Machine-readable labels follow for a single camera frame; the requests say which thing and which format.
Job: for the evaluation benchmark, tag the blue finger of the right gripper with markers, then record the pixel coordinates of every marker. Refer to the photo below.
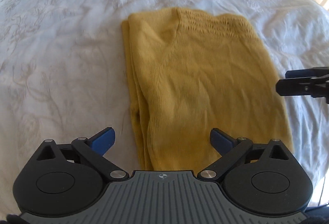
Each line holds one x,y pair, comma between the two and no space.
302,86
310,73

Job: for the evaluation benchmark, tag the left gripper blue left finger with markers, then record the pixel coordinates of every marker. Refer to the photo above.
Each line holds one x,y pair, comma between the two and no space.
91,151

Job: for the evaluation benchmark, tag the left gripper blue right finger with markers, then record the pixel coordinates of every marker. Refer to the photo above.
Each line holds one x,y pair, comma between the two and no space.
232,151

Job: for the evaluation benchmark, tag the mustard yellow knit sweater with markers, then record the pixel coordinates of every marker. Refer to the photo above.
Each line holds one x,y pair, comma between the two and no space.
189,72

